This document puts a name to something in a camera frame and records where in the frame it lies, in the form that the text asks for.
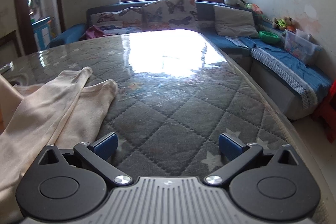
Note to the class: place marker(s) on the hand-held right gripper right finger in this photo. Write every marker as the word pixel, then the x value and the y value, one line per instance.
pixel 231 146

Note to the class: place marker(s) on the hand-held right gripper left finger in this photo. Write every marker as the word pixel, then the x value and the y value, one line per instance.
pixel 106 146

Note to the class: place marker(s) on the blue sofa cover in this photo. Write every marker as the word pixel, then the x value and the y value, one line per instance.
pixel 275 56

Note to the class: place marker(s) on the red plastic stool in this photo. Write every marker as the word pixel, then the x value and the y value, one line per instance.
pixel 328 113

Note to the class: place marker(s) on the purple cloth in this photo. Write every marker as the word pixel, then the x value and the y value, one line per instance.
pixel 93 32

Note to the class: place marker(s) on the green bowl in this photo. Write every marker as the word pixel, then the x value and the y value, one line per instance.
pixel 269 36

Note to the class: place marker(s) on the clear plastic storage box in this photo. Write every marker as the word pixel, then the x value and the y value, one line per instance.
pixel 299 47

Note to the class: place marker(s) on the grey pillow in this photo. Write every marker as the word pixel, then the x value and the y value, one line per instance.
pixel 233 20

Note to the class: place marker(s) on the long butterfly print cushion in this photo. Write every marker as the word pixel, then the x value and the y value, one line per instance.
pixel 115 20

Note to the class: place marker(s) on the blue wooden cabinet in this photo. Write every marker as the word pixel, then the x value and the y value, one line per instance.
pixel 42 32

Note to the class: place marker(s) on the green plush toy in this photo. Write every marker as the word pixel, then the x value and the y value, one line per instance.
pixel 281 22

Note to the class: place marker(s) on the blue corner sofa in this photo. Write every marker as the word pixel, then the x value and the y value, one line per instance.
pixel 204 11

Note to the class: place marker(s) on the brown plush toy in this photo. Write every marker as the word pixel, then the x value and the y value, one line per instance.
pixel 292 22

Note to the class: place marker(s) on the pink and green toy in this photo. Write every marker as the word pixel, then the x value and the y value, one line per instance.
pixel 253 8

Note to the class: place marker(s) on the dark wooden chair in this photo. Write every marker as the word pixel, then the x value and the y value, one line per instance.
pixel 8 43

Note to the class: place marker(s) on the square butterfly print cushion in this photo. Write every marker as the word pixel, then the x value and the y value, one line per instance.
pixel 170 11

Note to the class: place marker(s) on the brown door frame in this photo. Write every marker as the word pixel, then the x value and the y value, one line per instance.
pixel 20 16

